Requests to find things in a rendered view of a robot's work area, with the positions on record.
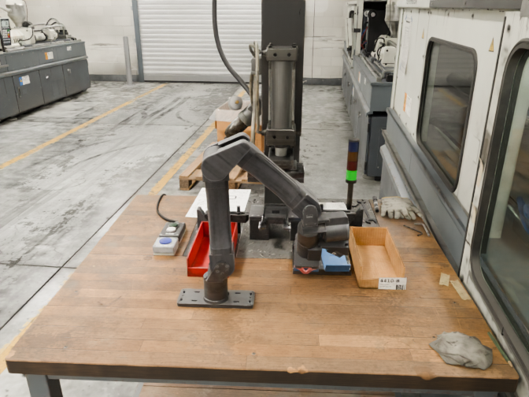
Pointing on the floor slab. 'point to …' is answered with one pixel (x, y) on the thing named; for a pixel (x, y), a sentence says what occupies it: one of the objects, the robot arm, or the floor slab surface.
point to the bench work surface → (252, 324)
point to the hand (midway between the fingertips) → (305, 266)
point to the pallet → (237, 176)
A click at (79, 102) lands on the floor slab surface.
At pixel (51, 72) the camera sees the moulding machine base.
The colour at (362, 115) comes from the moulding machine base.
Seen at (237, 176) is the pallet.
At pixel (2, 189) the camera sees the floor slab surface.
